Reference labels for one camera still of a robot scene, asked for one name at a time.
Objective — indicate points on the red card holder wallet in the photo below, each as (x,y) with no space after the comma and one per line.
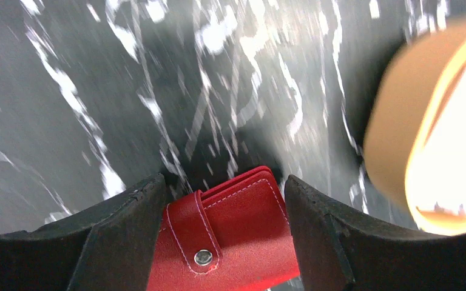
(235,236)

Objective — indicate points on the orange oval tray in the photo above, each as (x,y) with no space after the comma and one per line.
(415,142)

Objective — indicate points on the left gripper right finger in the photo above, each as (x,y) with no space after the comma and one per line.
(341,248)

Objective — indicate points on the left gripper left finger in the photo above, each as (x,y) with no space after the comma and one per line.
(109,246)

